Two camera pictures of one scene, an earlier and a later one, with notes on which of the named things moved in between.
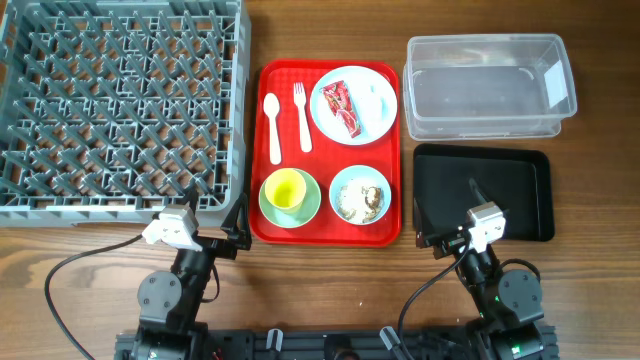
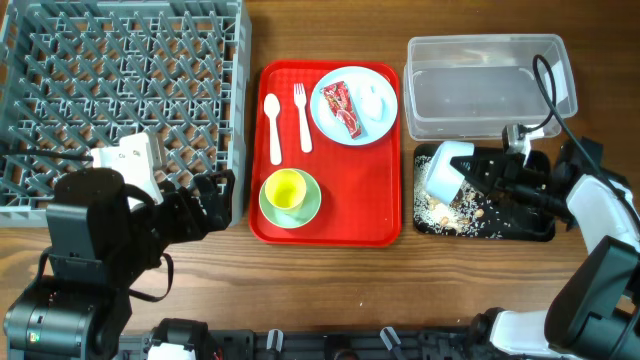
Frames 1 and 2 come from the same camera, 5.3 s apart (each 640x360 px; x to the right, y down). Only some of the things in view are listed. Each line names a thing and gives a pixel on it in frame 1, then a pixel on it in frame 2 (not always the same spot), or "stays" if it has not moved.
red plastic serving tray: [326, 153] stays
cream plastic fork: [300, 101] stays
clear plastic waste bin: [482, 86] stays
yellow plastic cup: [285, 188] stays
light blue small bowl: [360, 194] → [443, 181]
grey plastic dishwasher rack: [111, 110] stays
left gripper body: [217, 248] → [172, 221]
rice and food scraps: [358, 202] → [467, 213]
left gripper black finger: [238, 224] → [218, 190]
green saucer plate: [285, 219] stays
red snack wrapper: [339, 99] stays
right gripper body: [450, 244] → [527, 186]
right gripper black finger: [419, 220] → [483, 168]
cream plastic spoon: [272, 105] stays
